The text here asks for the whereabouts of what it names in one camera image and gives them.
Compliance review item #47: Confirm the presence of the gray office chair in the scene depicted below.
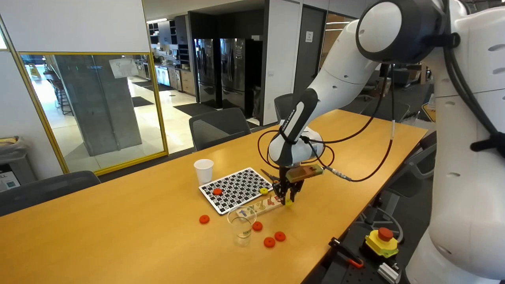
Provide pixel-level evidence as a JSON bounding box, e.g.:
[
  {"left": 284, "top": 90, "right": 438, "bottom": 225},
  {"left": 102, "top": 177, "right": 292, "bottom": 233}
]
[
  {"left": 391, "top": 131, "right": 438, "bottom": 202},
  {"left": 273, "top": 93, "right": 296, "bottom": 123},
  {"left": 187, "top": 107, "right": 251, "bottom": 151}
]

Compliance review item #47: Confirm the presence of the black white checkerboard calibration board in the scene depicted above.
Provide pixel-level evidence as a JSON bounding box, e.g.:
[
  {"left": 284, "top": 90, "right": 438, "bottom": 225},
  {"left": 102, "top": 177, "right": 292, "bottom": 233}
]
[{"left": 197, "top": 165, "right": 276, "bottom": 218}]

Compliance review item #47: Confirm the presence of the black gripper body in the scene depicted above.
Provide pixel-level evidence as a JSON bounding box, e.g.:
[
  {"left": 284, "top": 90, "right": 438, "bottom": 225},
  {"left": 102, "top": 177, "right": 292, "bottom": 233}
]
[{"left": 274, "top": 159, "right": 299, "bottom": 188}]

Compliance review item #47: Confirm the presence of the gray cable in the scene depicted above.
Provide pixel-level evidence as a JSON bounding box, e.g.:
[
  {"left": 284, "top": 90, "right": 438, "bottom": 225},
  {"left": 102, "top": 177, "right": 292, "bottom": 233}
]
[{"left": 367, "top": 206, "right": 405, "bottom": 243}]

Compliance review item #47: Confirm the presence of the wood framed glass partition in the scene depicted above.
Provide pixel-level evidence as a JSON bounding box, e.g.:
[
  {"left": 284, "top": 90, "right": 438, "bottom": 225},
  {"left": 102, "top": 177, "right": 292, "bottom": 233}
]
[{"left": 9, "top": 50, "right": 170, "bottom": 177}]

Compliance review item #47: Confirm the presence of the clear plastic cup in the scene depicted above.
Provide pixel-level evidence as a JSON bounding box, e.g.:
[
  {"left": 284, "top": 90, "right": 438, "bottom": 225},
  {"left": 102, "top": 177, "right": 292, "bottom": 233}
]
[{"left": 225, "top": 208, "right": 258, "bottom": 249}]

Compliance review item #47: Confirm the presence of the white paper cup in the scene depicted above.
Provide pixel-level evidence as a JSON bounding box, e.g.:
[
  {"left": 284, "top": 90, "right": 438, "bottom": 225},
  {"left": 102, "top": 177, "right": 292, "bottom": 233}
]
[{"left": 192, "top": 158, "right": 216, "bottom": 186}]

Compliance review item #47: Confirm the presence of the gray trash bin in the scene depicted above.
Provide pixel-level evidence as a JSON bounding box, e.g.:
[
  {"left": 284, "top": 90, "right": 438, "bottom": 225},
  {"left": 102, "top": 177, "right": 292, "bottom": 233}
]
[{"left": 0, "top": 137, "right": 37, "bottom": 186}]

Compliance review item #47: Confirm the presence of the wooden number peg board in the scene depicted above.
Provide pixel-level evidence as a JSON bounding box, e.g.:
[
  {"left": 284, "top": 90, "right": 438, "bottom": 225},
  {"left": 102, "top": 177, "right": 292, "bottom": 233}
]
[{"left": 233, "top": 192, "right": 285, "bottom": 221}]

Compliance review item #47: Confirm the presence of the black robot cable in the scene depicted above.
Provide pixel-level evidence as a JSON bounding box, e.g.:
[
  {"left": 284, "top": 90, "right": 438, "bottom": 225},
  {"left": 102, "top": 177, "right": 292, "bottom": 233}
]
[{"left": 255, "top": 61, "right": 396, "bottom": 184}]

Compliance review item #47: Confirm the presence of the yellow red emergency stop button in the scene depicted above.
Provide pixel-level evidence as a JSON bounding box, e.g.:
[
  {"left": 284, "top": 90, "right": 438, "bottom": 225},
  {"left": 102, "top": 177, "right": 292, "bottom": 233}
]
[{"left": 364, "top": 225, "right": 400, "bottom": 259}]

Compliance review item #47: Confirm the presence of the tan wrist camera box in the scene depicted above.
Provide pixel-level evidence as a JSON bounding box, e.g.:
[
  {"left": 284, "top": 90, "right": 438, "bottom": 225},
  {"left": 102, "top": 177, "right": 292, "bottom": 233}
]
[{"left": 285, "top": 162, "right": 323, "bottom": 184}]

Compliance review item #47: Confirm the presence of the black orange bar clamp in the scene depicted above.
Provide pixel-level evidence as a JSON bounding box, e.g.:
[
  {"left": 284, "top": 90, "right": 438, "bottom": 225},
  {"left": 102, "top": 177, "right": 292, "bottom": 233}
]
[{"left": 328, "top": 236, "right": 366, "bottom": 271}]

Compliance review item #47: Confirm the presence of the paper sign on glass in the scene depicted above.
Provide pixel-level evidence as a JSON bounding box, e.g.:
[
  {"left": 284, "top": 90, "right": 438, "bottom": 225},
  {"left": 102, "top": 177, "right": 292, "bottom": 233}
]
[{"left": 107, "top": 57, "right": 140, "bottom": 80}]

